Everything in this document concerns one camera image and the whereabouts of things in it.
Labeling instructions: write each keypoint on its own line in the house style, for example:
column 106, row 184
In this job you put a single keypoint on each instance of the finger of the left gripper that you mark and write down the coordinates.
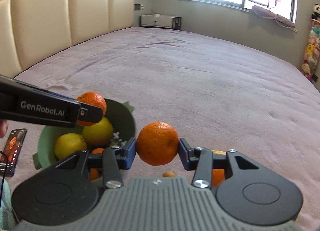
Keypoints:
column 89, row 113

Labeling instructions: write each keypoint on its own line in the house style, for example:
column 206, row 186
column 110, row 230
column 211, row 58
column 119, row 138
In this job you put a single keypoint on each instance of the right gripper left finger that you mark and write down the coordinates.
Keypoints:
column 111, row 161

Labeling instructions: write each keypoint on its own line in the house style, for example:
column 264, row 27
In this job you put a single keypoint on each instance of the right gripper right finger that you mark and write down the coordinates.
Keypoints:
column 202, row 161

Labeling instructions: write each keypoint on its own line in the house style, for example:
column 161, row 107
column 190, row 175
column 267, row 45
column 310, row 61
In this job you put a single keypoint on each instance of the yellow lemon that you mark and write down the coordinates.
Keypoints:
column 67, row 144
column 98, row 134

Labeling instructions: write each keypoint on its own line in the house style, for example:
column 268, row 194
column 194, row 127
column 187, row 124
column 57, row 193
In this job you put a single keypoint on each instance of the yellow spotted banana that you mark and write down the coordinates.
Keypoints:
column 217, row 152

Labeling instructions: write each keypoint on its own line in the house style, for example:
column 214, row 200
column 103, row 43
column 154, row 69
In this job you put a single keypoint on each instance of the green colander bowl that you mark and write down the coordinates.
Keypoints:
column 119, row 115

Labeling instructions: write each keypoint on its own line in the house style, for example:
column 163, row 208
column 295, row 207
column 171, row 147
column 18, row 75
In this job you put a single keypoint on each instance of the small orange mandarin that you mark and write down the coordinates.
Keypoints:
column 94, row 174

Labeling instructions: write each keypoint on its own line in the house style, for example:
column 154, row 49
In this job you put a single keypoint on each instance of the small tan round fruit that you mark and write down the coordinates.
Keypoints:
column 169, row 174

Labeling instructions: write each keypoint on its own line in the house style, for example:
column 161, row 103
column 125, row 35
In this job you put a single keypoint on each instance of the black smartphone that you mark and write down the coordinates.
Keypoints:
column 12, row 150

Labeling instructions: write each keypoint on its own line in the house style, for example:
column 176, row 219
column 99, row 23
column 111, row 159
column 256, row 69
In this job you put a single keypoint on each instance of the pink bed cover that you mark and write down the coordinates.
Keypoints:
column 215, row 93

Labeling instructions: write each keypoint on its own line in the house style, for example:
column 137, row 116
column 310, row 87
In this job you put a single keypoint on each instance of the cream padded headboard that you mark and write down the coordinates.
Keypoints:
column 32, row 30

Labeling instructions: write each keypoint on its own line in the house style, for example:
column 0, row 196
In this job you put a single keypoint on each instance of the white nightstand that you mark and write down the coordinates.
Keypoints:
column 160, row 21

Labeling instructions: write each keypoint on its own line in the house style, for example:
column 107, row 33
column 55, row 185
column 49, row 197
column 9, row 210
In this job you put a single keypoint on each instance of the plush toy hanging organizer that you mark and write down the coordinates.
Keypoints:
column 310, row 59

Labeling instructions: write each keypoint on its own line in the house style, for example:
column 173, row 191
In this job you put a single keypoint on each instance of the grey window cushion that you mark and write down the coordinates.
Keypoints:
column 267, row 14

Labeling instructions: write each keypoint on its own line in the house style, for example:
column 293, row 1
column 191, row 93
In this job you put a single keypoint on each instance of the wall switch panel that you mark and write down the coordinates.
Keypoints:
column 138, row 7

